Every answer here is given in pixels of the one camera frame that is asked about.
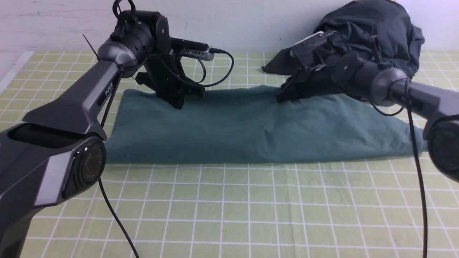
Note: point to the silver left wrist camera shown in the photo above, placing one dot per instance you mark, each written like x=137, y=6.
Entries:
x=192, y=49

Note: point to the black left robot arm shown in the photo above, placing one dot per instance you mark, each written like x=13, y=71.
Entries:
x=58, y=151

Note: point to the dark teal crumpled garment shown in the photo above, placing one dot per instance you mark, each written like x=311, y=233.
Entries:
x=355, y=23

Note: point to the dark brown crumpled garment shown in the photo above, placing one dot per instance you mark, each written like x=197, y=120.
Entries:
x=282, y=65

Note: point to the green long-sleeve top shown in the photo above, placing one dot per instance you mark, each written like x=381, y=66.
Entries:
x=248, y=126

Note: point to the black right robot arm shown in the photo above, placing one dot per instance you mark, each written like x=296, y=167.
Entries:
x=384, y=85

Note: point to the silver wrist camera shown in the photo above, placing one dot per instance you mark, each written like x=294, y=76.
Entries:
x=192, y=49
x=313, y=50

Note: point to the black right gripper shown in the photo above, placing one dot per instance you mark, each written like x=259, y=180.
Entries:
x=311, y=78

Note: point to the green checkered tablecloth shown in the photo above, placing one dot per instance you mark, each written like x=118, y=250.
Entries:
x=362, y=209

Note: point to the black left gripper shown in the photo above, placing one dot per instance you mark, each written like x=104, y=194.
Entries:
x=166, y=77

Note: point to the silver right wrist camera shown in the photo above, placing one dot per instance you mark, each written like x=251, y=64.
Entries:
x=313, y=50

